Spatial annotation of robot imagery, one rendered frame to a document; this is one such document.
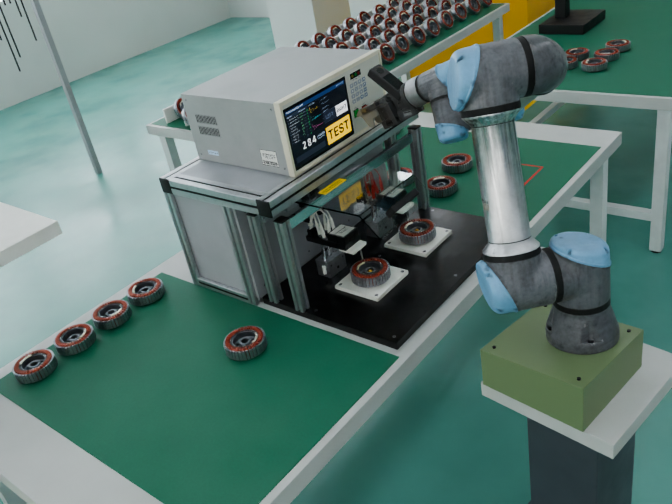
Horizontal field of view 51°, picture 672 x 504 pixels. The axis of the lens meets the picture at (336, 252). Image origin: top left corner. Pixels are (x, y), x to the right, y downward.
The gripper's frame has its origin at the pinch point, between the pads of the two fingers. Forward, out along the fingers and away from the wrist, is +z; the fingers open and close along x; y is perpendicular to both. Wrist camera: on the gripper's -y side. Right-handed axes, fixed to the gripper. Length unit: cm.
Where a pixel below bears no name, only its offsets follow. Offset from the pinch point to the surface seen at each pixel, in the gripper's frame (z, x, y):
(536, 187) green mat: -7, 50, 52
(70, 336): 65, -80, 15
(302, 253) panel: 28.1, -21.1, 28.9
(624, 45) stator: 11, 191, 40
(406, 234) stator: 5.4, -1.1, 38.4
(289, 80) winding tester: 5.1, -13.0, -16.7
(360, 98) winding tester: -0.2, 2.8, -3.0
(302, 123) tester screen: -1.2, -22.0, -5.2
